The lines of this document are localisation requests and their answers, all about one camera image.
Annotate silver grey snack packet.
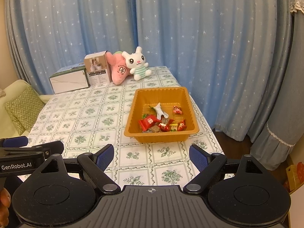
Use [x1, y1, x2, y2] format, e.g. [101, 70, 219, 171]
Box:
[142, 125, 162, 134]

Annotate floral checked tablecloth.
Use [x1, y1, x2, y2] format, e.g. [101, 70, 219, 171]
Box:
[18, 66, 234, 188]

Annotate orange plastic tray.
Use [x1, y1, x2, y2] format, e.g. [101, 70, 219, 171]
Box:
[124, 87, 199, 143]

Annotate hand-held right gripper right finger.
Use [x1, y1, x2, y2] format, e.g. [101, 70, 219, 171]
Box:
[183, 144, 262, 194]

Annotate blue star curtain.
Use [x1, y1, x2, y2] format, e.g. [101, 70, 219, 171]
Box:
[5, 0, 140, 95]
[133, 0, 292, 136]

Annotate yellow red box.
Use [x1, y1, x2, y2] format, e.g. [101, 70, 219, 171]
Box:
[284, 161, 304, 192]

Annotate white cardboard box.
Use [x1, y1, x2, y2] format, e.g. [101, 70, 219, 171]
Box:
[49, 66, 90, 94]

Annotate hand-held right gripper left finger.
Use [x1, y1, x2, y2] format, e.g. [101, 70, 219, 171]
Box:
[36, 144, 121, 194]

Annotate red gold snack packet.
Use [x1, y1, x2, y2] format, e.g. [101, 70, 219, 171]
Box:
[157, 118, 175, 132]

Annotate brown white product box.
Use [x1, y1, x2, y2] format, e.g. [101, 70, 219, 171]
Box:
[84, 51, 112, 85]

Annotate large red snack packet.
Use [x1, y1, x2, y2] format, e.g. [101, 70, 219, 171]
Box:
[138, 115, 157, 131]

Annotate pink carrot plush toy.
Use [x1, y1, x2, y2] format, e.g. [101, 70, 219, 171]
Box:
[105, 51, 130, 85]

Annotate person's left hand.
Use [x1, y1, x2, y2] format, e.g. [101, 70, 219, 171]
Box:
[0, 188, 11, 227]

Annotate cream sofa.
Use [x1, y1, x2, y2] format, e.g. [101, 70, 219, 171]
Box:
[0, 79, 51, 139]

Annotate green snack packet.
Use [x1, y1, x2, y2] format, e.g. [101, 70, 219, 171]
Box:
[142, 104, 158, 119]

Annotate blue curtain with lace trim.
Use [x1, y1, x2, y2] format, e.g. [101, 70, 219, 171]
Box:
[249, 0, 304, 171]

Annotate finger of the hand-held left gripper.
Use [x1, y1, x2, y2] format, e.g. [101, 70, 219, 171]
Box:
[26, 141, 64, 157]
[0, 136, 28, 149]

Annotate white bunny plush toy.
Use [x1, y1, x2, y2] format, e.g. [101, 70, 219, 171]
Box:
[122, 46, 152, 81]

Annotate green zigzag cushion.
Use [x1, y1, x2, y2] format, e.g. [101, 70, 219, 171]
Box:
[3, 85, 45, 136]
[11, 114, 28, 136]

